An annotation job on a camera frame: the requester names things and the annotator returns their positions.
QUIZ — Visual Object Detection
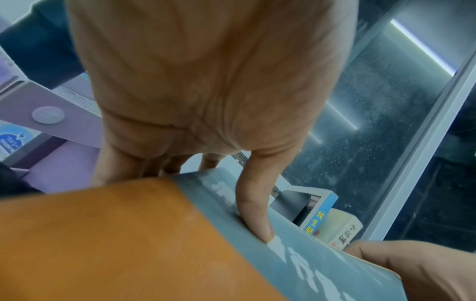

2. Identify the person's right hand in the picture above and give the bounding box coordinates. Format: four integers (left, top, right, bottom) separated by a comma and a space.
344, 239, 476, 301

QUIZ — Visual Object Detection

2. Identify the person's left hand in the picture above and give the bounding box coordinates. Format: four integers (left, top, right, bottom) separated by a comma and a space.
65, 0, 359, 244

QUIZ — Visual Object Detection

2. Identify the orange book with grey spine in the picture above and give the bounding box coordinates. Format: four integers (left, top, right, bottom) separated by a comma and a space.
0, 167, 404, 301

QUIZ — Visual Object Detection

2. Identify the cream-spined book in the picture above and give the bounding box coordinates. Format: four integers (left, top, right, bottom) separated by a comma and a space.
318, 208, 364, 251

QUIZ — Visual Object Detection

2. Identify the blue-spined book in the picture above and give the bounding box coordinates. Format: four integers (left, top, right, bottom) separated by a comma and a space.
271, 185, 339, 242

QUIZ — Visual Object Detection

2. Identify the purple shelf board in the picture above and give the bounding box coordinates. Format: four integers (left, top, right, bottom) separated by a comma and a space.
0, 79, 104, 149

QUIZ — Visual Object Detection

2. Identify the white round cap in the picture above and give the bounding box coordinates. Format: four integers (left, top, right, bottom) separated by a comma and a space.
31, 106, 67, 124

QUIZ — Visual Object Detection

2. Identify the purple box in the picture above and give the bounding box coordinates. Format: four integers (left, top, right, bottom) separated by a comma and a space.
7, 142, 102, 194

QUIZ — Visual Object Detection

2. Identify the dark blue garment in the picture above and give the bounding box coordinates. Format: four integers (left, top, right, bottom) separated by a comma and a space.
0, 0, 89, 90

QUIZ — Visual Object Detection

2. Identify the blue and white label packet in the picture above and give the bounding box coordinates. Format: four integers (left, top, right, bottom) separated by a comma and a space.
0, 121, 42, 162

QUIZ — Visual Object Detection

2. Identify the white metal frame rail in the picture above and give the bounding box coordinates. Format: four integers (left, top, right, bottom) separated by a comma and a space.
355, 57, 476, 242

